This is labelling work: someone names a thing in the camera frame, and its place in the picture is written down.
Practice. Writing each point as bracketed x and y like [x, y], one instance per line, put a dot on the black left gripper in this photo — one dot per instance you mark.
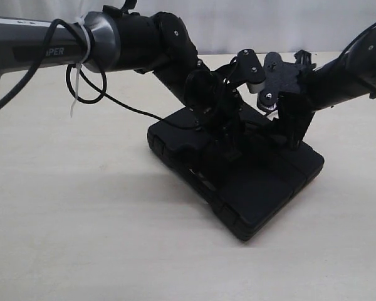
[213, 97]

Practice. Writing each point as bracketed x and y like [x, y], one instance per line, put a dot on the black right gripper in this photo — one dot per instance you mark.
[281, 89]

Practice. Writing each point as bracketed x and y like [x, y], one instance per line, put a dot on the black plastic carrying case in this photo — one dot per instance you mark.
[246, 193]

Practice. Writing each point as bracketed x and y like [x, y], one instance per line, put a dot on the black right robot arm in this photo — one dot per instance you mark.
[349, 76]

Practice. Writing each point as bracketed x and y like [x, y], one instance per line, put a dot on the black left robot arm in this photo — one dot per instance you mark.
[119, 40]

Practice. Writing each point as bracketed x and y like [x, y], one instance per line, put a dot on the white zip tie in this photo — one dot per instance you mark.
[80, 66]

